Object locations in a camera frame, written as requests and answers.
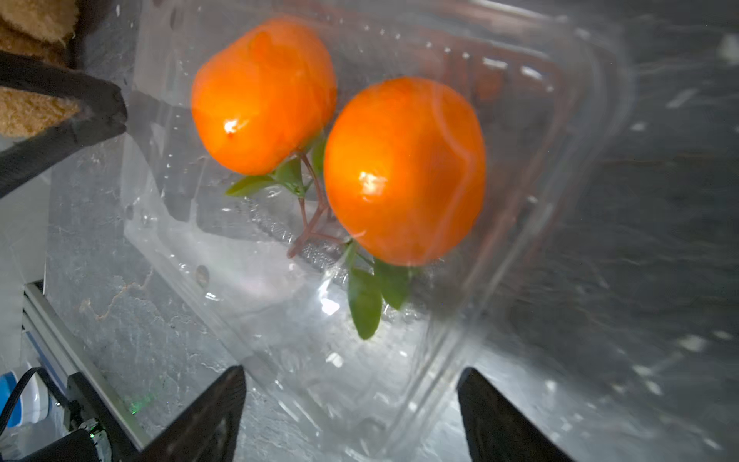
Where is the brown teddy bear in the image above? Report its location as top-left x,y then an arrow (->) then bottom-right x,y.
1,0 -> 79,140

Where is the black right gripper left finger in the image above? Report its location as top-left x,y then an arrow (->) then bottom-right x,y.
137,366 -> 247,461

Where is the orange eight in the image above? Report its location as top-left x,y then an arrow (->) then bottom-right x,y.
324,77 -> 486,267

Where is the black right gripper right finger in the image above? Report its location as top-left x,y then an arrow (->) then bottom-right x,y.
457,368 -> 572,462

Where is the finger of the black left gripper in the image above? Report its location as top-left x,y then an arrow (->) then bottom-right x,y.
1,67 -> 127,196

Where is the orange seven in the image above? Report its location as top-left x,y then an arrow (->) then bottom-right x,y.
191,18 -> 338,175

